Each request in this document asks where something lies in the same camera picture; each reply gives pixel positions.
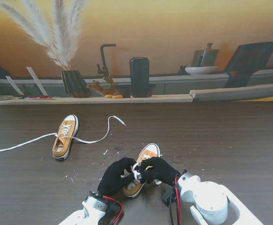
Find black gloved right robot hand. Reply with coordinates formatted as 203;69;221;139
137;157;181;186

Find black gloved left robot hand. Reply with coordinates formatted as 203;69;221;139
97;157;137;196

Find yellow canvas sneaker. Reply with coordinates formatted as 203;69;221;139
122;143;162;198
52;114;80;162

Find tall black cylindrical container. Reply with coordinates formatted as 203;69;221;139
129;56;150;98

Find dark ribbed vase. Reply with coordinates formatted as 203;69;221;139
60;69;92;98

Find grey wooden plank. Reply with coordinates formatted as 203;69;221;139
189;82;273;103

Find white shallow bowl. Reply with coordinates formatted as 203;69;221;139
184;66;219;75

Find black kitchen faucet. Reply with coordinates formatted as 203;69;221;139
96;43;117;78

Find grey metal pitcher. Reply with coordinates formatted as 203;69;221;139
192;43;220;68

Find long white slanted strip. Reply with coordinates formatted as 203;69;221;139
26;67;48;96

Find short white slanted strip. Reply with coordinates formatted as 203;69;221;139
5;75;24;96

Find pale pampas grass plumes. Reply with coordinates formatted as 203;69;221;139
0;0;87;71

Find dark tilted panel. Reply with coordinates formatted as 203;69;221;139
223;41;273;89

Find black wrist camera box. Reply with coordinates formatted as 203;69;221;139
161;188;176;208
107;199;123;213

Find red left wrist cable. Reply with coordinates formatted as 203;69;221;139
103;195;124;225

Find red black right wrist cable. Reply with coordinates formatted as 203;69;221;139
169;177;182;225

